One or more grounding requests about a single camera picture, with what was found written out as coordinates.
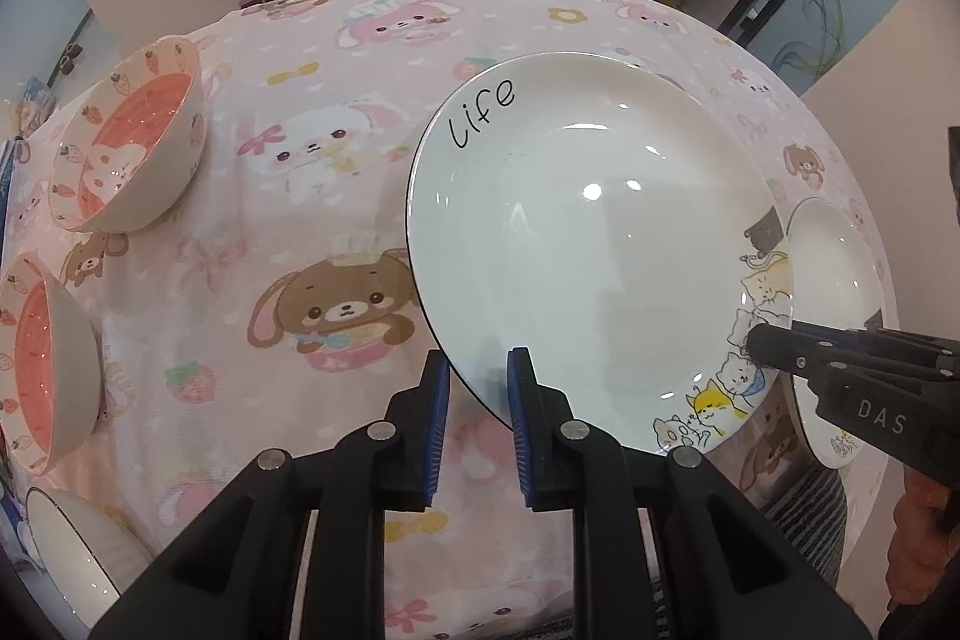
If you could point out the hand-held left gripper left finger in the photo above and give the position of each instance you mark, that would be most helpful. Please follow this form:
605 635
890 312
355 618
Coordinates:
435 430

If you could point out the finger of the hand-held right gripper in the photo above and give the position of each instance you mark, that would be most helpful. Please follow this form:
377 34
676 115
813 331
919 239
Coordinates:
825 329
780 351

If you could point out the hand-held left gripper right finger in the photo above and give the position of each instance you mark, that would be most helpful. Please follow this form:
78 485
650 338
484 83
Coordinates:
517 430

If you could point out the white dark-rimmed plate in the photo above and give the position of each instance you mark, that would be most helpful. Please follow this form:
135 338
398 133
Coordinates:
67 542

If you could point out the pink strawberry print bowl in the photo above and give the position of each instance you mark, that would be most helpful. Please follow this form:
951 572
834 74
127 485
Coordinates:
45 347
127 123

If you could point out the person's right hand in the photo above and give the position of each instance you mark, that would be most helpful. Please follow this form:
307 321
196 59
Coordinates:
926 535

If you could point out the striped grey garment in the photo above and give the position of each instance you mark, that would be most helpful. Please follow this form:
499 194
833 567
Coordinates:
806 520

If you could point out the pink cartoon print tablecloth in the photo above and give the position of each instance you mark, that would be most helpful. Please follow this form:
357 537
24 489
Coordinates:
300 85

